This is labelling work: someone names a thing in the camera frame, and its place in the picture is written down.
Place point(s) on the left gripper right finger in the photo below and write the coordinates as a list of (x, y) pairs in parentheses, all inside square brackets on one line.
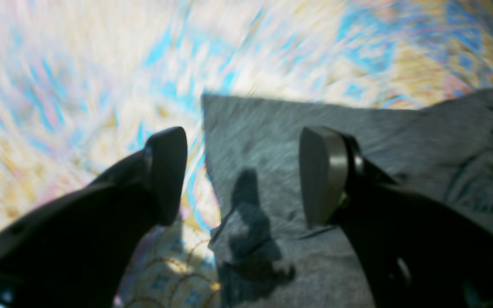
[(415, 252)]

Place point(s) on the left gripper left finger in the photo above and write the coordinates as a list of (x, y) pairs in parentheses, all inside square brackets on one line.
[(73, 251)]

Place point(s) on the grey t-shirt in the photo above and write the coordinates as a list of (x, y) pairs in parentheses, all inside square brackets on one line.
[(266, 254)]

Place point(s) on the patterned tile tablecloth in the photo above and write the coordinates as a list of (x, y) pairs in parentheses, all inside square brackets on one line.
[(83, 83)]

